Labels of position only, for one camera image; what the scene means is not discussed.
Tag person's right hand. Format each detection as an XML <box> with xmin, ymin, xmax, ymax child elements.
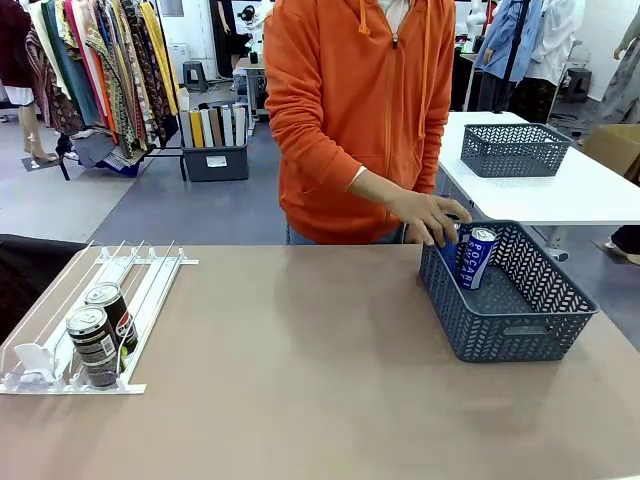
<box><xmin>384</xmin><ymin>192</ymin><xmax>474</xmax><ymax>248</ymax></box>

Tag grey plastic basket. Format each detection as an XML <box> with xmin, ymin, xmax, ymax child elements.
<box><xmin>418</xmin><ymin>219</ymin><xmax>600</xmax><ymax>364</ymax></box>
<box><xmin>459</xmin><ymin>123</ymin><xmax>574</xmax><ymax>179</ymax></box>

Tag black Pepsi can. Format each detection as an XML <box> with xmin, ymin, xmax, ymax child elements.
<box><xmin>83</xmin><ymin>282</ymin><xmax>140</xmax><ymax>361</ymax></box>
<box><xmin>66</xmin><ymin>304</ymin><xmax>126</xmax><ymax>389</ymax></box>

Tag person's right forearm orange sleeve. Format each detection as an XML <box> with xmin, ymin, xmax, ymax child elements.
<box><xmin>267</xmin><ymin>107</ymin><xmax>401</xmax><ymax>211</ymax></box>

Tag white can dispenser rack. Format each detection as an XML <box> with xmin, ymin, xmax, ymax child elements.
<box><xmin>0</xmin><ymin>239</ymin><xmax>200</xmax><ymax>397</ymax></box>

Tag white side table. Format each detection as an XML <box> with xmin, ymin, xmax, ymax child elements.
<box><xmin>438</xmin><ymin>110</ymin><xmax>640</xmax><ymax>261</ymax></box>

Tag person in orange hoodie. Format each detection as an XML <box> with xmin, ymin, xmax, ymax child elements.
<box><xmin>263</xmin><ymin>0</ymin><xmax>457</xmax><ymax>246</ymax></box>

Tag dark hanging trousers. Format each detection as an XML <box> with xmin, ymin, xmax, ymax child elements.
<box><xmin>477</xmin><ymin>72</ymin><xmax>516</xmax><ymax>114</ymax></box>

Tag dark patterned skirt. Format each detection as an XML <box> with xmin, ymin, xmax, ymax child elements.
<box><xmin>512</xmin><ymin>77</ymin><xmax>559</xmax><ymax>125</ymax></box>

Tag blue hanging shirt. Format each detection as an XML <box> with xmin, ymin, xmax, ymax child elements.
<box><xmin>473</xmin><ymin>0</ymin><xmax>544</xmax><ymax>84</ymax></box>

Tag black stand pole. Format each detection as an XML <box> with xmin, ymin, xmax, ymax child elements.
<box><xmin>492</xmin><ymin>0</ymin><xmax>531</xmax><ymax>115</ymax></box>

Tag grey plastic stool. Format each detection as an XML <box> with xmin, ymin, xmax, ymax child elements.
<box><xmin>182</xmin><ymin>60</ymin><xmax>209</xmax><ymax>93</ymax></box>
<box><xmin>564</xmin><ymin>67</ymin><xmax>594</xmax><ymax>104</ymax></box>

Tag bystander leg with shoe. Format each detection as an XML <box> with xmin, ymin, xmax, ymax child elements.
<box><xmin>604</xmin><ymin>224</ymin><xmax>640</xmax><ymax>266</ymax></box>

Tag white fabric roll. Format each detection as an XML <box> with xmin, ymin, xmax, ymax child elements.
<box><xmin>199</xmin><ymin>108</ymin><xmax>215</xmax><ymax>149</ymax></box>
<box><xmin>232</xmin><ymin>104</ymin><xmax>248</xmax><ymax>147</ymax></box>

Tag cardboard box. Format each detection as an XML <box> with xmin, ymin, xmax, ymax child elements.
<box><xmin>582</xmin><ymin>123</ymin><xmax>640</xmax><ymax>184</ymax></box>

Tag grey storage bin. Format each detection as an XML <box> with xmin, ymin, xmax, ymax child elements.
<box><xmin>179</xmin><ymin>142</ymin><xmax>250</xmax><ymax>182</ymax></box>

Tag white hanging shirt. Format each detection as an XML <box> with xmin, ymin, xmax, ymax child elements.
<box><xmin>524</xmin><ymin>0</ymin><xmax>586</xmax><ymax>86</ymax></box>

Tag sewing work table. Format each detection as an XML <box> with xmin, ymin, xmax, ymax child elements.
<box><xmin>234</xmin><ymin>49</ymin><xmax>269</xmax><ymax>124</ymax></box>

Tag brown fabric roll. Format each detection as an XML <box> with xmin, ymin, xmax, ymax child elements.
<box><xmin>208</xmin><ymin>107</ymin><xmax>224</xmax><ymax>148</ymax></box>

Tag grey dress on mannequin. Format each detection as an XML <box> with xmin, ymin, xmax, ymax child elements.
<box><xmin>597</xmin><ymin>19</ymin><xmax>640</xmax><ymax>126</ymax></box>

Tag mannequin in black dress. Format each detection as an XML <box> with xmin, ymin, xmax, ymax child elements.
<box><xmin>209</xmin><ymin>0</ymin><xmax>251</xmax><ymax>79</ymax></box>

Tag white box appliance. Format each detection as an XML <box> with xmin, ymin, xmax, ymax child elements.
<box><xmin>167</xmin><ymin>42</ymin><xmax>192</xmax><ymax>81</ymax></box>

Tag yellow hanging garment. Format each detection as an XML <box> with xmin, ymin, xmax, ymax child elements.
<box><xmin>139</xmin><ymin>1</ymin><xmax>180</xmax><ymax>117</ymax></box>

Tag patterned folded fabric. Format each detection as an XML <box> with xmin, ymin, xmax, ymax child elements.
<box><xmin>102</xmin><ymin>144</ymin><xmax>146</xmax><ymax>174</ymax></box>

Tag dark floral hanging garment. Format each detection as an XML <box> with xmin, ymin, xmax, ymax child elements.
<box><xmin>122</xmin><ymin>0</ymin><xmax>174</xmax><ymax>144</ymax></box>

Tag green beige patterned garment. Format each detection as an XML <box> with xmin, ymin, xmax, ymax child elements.
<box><xmin>84</xmin><ymin>19</ymin><xmax>151</xmax><ymax>151</ymax></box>

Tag grey cloth pile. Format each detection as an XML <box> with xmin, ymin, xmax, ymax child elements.
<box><xmin>72</xmin><ymin>132</ymin><xmax>119</xmax><ymax>169</ymax></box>

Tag teal hanging garment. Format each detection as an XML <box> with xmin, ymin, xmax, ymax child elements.
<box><xmin>42</xmin><ymin>2</ymin><xmax>101</xmax><ymax>126</ymax></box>

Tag brown patterned garment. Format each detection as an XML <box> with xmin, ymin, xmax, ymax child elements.
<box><xmin>24</xmin><ymin>29</ymin><xmax>86</xmax><ymax>136</ymax></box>

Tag mannequin legs with stand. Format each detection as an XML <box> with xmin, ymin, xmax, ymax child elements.
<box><xmin>19</xmin><ymin>102</ymin><xmax>59</xmax><ymax>166</ymax></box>

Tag cream hanging garment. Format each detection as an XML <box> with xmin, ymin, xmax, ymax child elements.
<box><xmin>27</xmin><ymin>2</ymin><xmax>71</xmax><ymax>99</ymax></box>

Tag maroon garment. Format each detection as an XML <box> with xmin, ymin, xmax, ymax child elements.
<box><xmin>0</xmin><ymin>0</ymin><xmax>34</xmax><ymax>89</ymax></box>

